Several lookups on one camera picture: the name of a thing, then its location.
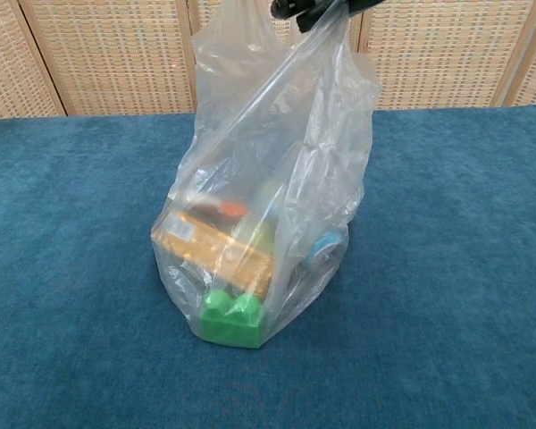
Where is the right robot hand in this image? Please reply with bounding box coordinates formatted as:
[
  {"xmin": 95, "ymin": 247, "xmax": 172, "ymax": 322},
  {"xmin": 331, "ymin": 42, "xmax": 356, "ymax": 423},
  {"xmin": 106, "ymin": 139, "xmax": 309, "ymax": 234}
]
[{"xmin": 270, "ymin": 0, "xmax": 385, "ymax": 33}]

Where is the clear plastic shopping bag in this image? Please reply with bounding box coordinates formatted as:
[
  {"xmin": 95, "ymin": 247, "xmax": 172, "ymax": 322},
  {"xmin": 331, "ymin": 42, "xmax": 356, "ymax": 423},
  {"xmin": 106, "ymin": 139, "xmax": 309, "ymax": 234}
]
[{"xmin": 150, "ymin": 0, "xmax": 381, "ymax": 349}]

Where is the woven rattan folding screen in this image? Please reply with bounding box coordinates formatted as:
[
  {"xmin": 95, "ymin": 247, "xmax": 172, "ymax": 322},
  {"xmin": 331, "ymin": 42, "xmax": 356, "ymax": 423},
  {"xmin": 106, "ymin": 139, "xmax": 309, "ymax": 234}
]
[{"xmin": 0, "ymin": 0, "xmax": 536, "ymax": 120}]

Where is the small orange red item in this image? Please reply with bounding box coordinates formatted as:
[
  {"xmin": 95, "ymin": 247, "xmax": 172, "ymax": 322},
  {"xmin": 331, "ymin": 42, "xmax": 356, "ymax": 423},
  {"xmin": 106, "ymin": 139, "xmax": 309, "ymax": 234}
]
[{"xmin": 218, "ymin": 200, "xmax": 247, "ymax": 219}]

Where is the pale green item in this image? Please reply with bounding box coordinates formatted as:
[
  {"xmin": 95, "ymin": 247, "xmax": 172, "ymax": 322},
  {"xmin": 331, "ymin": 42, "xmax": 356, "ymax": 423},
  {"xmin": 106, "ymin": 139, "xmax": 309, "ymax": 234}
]
[{"xmin": 249, "ymin": 221, "xmax": 279, "ymax": 257}]

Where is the blue rimmed round can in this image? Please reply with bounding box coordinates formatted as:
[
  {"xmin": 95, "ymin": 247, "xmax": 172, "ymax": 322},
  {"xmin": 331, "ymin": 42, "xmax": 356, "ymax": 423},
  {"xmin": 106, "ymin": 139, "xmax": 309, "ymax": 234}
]
[{"xmin": 304, "ymin": 230, "xmax": 346, "ymax": 274}]

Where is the golden snack box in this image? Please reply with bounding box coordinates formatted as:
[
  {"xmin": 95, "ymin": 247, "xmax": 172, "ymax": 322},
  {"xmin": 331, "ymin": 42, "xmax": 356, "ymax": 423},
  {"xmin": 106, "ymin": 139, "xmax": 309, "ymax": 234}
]
[{"xmin": 153, "ymin": 210, "xmax": 277, "ymax": 299}]

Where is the green toy building block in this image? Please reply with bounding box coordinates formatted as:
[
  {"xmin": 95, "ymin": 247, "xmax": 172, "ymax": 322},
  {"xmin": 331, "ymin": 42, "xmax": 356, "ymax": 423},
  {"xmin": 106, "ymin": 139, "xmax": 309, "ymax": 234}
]
[{"xmin": 199, "ymin": 289, "xmax": 264, "ymax": 349}]

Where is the blue carpet table cover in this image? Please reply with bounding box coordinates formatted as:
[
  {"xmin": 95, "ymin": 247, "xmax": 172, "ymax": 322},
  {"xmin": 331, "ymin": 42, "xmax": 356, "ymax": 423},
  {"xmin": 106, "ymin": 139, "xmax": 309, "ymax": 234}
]
[{"xmin": 0, "ymin": 105, "xmax": 536, "ymax": 429}]

